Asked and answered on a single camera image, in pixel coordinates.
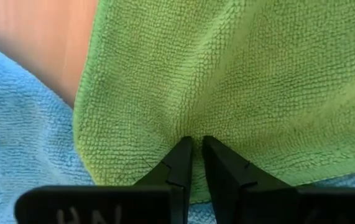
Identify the green microfiber towel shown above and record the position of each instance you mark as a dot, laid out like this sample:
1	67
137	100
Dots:
227	77

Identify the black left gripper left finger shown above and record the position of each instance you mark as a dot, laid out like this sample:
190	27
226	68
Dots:
164	186

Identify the blue microfiber towel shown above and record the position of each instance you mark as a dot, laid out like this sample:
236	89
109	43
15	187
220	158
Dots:
25	130

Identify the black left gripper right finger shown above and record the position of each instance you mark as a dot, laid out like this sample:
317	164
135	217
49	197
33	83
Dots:
233	186

